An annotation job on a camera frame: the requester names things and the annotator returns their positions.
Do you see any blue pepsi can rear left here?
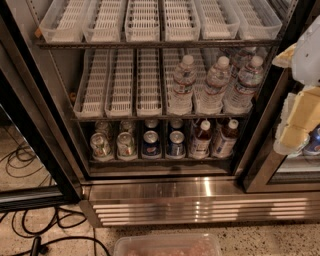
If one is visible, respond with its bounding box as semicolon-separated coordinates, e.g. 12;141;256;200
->
144;119;159;131

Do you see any middle clear tray far right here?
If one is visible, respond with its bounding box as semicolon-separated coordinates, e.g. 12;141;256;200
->
223;47;264;114

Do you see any stainless steel display fridge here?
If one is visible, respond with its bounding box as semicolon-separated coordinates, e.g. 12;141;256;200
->
0;0;320;227

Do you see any blue pepsi can front left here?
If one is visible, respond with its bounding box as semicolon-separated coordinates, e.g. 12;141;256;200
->
142;130;161;159

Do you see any wire fridge shelf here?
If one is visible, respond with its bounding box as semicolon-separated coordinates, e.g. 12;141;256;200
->
36;39;281;49
71;113;249;122

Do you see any blue can behind glass door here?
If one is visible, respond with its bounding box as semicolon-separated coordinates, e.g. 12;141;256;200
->
303;125;320;156

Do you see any green soda can front left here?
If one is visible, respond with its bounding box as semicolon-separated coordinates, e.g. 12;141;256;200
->
90;133;113;162

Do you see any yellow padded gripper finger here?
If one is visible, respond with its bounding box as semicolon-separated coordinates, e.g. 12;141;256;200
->
272;43;297;68
273;86;320;155

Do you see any blue pepsi can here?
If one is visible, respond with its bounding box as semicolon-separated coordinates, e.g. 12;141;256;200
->
144;119;159;131
168;119;184;132
142;130;161;159
166;131;185;159

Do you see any clear tray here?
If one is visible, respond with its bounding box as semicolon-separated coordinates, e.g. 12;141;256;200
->
74;49;110;119
195;0;240;40
82;0;126;43
230;0;282;40
39;0;90;43
163;0;201;42
223;47;264;114
136;49;162;117
163;49;184;115
185;48;223;115
125;0;160;42
105;49;134;118

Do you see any brown tea bottle right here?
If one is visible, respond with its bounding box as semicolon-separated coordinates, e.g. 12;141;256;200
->
212;119;239;158

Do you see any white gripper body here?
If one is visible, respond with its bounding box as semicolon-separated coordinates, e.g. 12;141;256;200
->
292;15;320;86

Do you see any middle clear tray far left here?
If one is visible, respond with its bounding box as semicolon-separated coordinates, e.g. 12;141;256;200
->
74;49;110;119

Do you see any brown tea bottle left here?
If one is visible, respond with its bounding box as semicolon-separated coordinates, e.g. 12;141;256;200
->
189;120;212;159

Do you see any water bottle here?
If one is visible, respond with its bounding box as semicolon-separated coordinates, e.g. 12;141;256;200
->
231;47;256;79
170;55;196;115
224;56;264;114
199;55;232;113

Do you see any top wire fridge shelf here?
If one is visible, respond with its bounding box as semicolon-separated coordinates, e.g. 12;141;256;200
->
36;39;281;49

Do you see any brown tea bottle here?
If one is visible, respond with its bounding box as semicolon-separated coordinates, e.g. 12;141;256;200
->
212;119;239;158
189;120;212;159

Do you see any top clear tray far right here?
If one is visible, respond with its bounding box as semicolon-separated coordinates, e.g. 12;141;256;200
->
230;0;282;40

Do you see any black floor cable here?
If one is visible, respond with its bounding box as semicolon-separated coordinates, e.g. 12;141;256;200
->
0;139;112;256

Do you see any green soda can rear left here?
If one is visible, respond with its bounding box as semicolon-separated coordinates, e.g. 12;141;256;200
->
95;121;112;133

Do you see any green soda can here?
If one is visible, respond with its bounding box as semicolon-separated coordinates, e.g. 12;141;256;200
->
95;121;112;133
90;133;113;162
120;120;136;134
117;132;137;161

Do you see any blue pepsi can front right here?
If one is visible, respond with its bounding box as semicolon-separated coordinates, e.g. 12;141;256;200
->
166;131;185;159

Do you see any middle wire fridge shelf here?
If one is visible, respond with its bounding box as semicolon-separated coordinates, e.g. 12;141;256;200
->
71;113;249;122

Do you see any top clear tray far left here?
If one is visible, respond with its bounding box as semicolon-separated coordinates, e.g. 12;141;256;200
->
39;0;90;43

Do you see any clear plastic bin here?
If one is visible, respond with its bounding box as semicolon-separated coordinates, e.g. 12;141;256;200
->
113;233;222;256

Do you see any blue pepsi can rear right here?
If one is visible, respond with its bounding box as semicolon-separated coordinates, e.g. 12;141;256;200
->
168;119;184;132

